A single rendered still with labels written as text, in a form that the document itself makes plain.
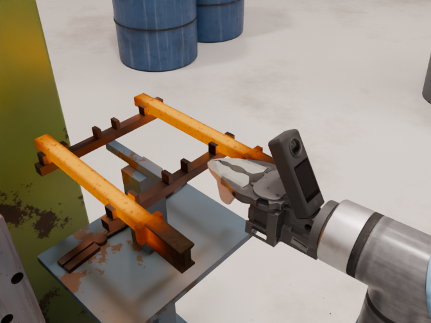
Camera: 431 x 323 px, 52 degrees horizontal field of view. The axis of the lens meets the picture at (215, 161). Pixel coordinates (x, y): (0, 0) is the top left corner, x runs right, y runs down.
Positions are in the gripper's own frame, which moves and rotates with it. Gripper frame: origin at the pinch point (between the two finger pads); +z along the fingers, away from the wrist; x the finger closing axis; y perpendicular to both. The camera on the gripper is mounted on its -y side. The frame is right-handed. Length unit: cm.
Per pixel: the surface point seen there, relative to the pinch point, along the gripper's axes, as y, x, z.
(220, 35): 80, 242, 191
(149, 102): 4.8, 14.1, 29.9
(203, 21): 68, 231, 200
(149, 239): 9.5, -12.2, 3.0
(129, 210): 6.7, -11.6, 7.8
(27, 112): 6.1, -4.3, 48.3
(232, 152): 6.3, 11.7, 5.3
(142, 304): 33.7, -9.4, 10.4
